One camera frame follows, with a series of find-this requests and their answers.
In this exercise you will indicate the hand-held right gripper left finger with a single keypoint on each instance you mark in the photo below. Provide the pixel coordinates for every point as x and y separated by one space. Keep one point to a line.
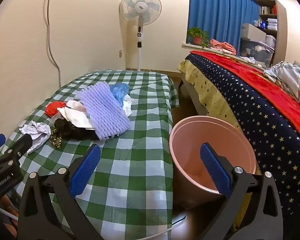
86 170

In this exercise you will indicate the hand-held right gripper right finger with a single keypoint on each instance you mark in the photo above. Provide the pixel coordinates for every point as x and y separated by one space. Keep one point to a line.
215 170

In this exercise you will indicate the printed paper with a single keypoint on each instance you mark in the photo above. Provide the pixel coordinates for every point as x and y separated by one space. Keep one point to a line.
37 130

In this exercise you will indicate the black gold patterned wrapper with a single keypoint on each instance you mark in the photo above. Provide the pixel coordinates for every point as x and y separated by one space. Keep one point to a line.
56 140

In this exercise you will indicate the pink plastic bin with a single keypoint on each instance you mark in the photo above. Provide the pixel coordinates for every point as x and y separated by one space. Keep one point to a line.
187 142

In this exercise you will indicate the black plastic package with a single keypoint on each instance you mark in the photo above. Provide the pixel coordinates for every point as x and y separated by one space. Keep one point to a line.
72 132

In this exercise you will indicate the red plastic bag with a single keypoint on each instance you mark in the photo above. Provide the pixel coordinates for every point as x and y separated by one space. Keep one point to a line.
52 108

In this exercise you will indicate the white plastic bag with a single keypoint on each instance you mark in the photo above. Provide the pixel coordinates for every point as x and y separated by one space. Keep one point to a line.
75 118

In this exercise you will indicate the purple foam net sheet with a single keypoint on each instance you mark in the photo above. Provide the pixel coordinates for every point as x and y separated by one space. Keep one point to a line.
102 107

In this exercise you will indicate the white tissue paper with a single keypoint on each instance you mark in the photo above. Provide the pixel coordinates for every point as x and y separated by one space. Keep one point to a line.
127 105

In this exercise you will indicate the blue plastic bag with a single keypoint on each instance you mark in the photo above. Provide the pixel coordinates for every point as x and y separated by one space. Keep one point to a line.
118 91

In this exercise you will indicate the green checked tablecloth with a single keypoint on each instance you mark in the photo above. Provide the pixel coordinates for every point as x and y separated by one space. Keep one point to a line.
130 155

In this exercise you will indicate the starry blue red bed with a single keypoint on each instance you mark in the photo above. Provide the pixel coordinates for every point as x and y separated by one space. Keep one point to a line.
252 110

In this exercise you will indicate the yellow star bed skirt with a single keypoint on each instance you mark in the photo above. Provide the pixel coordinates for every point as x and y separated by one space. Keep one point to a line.
202 87

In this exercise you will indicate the red blanket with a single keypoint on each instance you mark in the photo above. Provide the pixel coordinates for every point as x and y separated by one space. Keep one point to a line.
252 80

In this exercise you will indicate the blue striped quilt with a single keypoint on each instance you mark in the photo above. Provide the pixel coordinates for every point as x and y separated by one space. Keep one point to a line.
290 80

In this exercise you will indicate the pink folded clothes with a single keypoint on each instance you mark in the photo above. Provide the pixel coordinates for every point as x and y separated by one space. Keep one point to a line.
222 46

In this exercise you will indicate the clear plastic storage box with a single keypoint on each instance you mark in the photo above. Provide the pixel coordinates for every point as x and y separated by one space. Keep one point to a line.
255 52

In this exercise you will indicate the white window sill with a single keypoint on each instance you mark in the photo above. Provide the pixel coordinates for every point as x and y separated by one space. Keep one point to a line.
190 45

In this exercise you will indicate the potted green plant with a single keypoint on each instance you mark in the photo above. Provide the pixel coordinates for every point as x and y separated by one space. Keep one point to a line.
197 40

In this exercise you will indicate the white lidded container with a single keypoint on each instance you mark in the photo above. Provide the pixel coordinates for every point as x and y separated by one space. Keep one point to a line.
270 41

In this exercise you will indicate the grey box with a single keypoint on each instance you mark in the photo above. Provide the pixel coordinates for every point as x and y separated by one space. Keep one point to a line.
252 31

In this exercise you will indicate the blue curtain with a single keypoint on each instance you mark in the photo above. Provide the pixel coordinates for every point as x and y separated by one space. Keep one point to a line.
215 10

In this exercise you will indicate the wooden bookshelf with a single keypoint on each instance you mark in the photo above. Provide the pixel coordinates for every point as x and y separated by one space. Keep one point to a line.
271 17

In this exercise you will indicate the white standing fan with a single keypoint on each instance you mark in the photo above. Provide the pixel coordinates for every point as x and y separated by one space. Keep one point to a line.
140 7

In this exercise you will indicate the grey bed frame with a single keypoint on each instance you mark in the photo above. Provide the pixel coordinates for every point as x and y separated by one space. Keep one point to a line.
192 95

